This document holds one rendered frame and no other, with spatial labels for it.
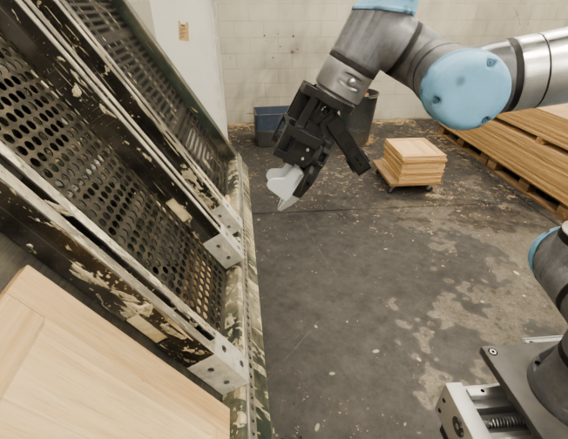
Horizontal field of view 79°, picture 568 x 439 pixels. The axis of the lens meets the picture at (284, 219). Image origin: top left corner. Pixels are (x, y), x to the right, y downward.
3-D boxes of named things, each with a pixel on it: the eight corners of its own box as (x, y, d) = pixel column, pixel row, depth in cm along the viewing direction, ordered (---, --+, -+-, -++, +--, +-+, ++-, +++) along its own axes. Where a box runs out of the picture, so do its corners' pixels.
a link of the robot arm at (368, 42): (434, 1, 42) (375, -37, 41) (382, 85, 47) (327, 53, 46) (418, 8, 49) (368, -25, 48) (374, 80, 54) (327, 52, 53)
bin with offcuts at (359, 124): (377, 146, 455) (385, 96, 420) (339, 148, 451) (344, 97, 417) (366, 134, 499) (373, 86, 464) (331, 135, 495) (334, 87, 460)
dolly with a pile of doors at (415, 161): (439, 193, 344) (449, 155, 322) (388, 196, 340) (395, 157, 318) (414, 169, 395) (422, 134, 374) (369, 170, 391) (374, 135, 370)
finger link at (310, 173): (288, 185, 60) (314, 142, 56) (298, 189, 60) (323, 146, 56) (291, 199, 56) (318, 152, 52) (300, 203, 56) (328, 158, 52)
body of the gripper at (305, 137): (268, 142, 59) (302, 74, 54) (312, 162, 62) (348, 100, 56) (270, 159, 52) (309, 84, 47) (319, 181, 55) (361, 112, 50)
